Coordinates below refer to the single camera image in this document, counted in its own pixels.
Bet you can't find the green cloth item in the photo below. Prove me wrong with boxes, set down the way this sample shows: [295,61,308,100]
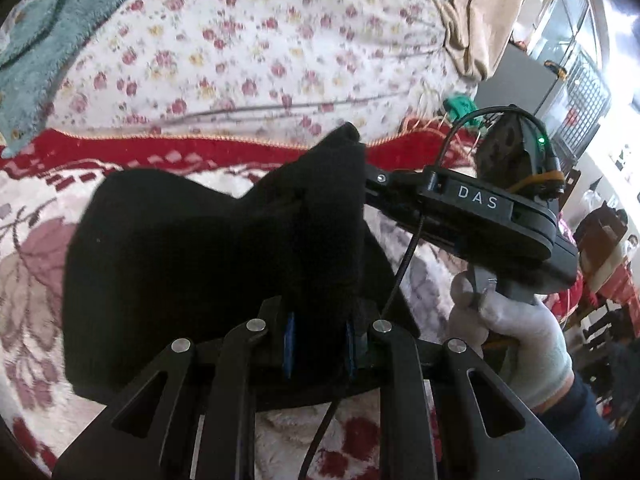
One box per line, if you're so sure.
[444,92,482,122]

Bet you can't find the person's right forearm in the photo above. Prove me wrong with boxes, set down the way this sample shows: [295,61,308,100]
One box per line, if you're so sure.
[537,372,623,480]

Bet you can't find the dark wooden chair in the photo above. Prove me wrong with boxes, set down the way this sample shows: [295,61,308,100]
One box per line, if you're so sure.
[574,200,633,283]

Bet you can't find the person's right hand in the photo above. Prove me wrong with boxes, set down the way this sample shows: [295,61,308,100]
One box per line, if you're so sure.
[447,266,574,412]

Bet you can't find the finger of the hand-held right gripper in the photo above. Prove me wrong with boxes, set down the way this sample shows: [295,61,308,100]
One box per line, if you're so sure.
[364,192,443,242]
[362,161,432,197]

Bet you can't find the black pants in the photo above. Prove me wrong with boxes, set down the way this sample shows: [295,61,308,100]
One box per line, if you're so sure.
[62,122,422,411]

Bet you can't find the black cable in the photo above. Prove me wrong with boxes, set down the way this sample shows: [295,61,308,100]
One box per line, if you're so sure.
[297,399,343,480]
[379,106,547,322]

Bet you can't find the grey cabinet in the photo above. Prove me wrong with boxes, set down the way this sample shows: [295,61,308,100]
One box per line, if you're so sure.
[474,45,567,117]

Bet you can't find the red and white plush blanket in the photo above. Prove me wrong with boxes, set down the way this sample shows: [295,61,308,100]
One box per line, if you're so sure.
[0,119,583,480]

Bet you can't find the white wire rack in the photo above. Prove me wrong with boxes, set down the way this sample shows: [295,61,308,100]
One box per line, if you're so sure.
[557,45,613,158]

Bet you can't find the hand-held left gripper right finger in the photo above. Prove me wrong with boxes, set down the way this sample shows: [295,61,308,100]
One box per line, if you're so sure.
[345,319,581,480]

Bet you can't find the tangled beige string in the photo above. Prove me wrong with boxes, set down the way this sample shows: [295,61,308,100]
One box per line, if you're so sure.
[400,110,488,147]

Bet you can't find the floral quilt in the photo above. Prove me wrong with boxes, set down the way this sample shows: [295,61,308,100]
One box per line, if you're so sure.
[10,0,481,152]

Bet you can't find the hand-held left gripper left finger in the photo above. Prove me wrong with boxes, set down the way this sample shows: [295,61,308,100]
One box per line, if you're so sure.
[52,296,296,480]

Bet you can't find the beige cloth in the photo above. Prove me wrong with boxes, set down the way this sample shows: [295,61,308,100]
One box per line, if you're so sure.
[434,0,532,82]

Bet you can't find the teal fleece blanket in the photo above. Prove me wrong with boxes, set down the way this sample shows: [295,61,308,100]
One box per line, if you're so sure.
[0,0,147,147]

